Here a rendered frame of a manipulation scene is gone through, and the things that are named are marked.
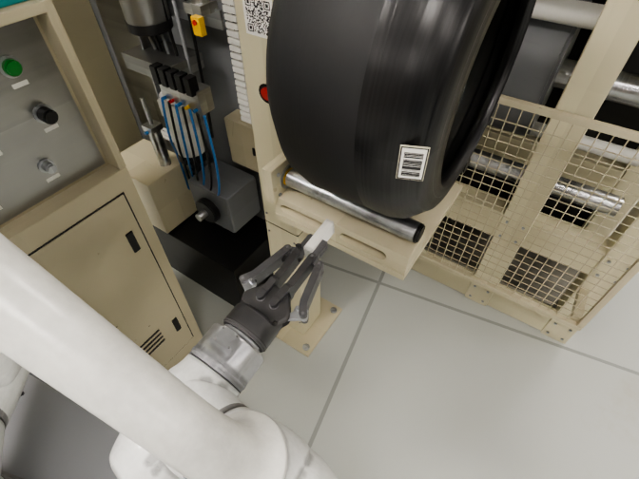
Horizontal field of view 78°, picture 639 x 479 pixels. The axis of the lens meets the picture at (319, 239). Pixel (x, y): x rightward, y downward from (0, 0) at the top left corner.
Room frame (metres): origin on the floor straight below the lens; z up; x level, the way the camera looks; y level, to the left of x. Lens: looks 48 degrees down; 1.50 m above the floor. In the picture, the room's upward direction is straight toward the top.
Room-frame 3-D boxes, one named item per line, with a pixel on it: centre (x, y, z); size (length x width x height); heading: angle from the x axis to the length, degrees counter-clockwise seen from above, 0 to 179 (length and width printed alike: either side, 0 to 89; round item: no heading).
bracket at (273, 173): (0.87, 0.01, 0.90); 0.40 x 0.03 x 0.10; 146
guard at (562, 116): (0.92, -0.51, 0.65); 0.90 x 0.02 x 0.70; 56
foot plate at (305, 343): (0.90, 0.08, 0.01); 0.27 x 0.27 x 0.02; 56
